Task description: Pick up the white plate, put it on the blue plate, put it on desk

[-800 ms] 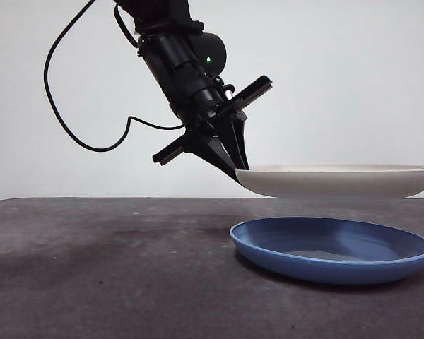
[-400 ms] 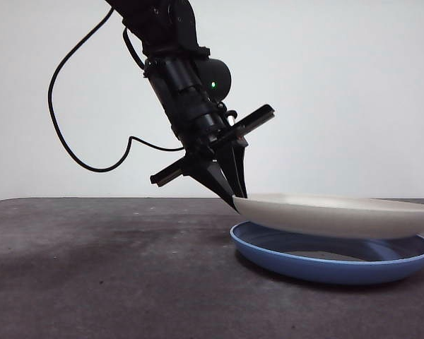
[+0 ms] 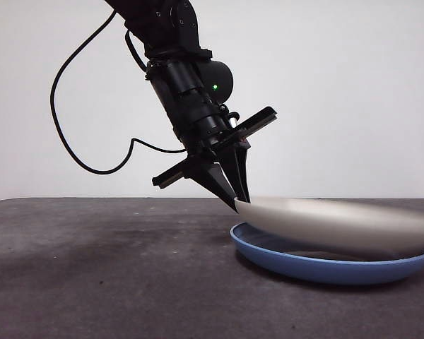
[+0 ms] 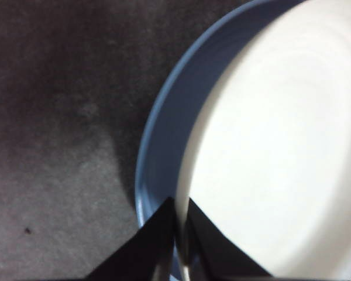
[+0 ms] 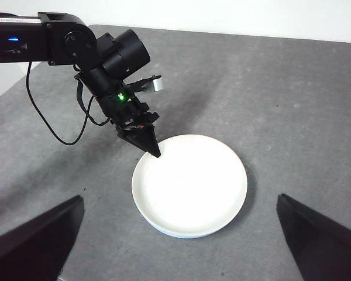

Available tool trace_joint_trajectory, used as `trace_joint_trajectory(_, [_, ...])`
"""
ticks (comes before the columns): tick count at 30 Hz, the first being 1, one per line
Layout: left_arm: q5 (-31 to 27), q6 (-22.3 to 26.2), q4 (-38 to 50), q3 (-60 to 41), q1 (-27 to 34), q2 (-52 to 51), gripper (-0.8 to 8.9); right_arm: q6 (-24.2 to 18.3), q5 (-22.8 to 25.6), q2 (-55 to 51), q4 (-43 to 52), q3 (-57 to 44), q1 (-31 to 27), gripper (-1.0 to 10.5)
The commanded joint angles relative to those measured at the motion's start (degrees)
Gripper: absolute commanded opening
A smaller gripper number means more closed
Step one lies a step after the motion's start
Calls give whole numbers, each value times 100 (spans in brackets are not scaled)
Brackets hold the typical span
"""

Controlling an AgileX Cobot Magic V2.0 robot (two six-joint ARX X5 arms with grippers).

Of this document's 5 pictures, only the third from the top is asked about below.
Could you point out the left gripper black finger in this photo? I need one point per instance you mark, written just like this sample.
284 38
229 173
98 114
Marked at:
219 183
241 169

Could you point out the blue plate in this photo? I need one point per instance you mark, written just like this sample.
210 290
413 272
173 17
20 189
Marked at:
304 270

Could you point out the white plate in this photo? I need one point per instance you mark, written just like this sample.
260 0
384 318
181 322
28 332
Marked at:
321 222

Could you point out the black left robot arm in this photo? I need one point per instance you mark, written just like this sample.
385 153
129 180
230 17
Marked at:
176 81

